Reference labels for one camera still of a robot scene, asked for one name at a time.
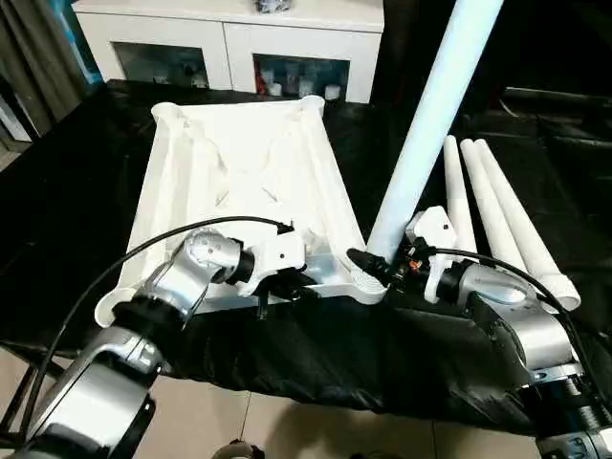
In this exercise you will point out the black mat cover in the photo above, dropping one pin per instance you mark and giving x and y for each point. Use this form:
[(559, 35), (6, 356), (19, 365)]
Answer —
[(72, 215)]

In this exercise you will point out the small white jar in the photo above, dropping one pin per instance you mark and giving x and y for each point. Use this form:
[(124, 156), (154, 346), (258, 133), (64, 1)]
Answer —
[(273, 88), (306, 85), (331, 91)]

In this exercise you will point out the white plastic table top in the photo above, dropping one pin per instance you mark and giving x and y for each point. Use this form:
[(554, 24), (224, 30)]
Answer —
[(239, 143)]

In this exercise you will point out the grey curtain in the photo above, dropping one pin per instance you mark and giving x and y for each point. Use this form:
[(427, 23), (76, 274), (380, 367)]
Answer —
[(43, 72)]

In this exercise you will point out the white glass door cabinet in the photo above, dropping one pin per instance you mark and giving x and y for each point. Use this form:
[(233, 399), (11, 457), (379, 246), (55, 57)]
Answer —
[(229, 33)]

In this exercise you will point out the dark robot waist part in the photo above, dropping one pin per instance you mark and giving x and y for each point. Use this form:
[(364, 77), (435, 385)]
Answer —
[(239, 450)]

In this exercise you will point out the dark speckled object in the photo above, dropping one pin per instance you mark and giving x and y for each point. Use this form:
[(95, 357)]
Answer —
[(272, 5)]

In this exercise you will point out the white plastic table leg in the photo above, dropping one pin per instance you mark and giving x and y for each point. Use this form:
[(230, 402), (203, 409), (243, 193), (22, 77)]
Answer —
[(497, 225), (521, 215), (456, 191), (430, 119)]

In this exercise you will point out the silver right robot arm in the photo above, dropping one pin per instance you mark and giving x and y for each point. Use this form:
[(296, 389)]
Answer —
[(526, 325)]

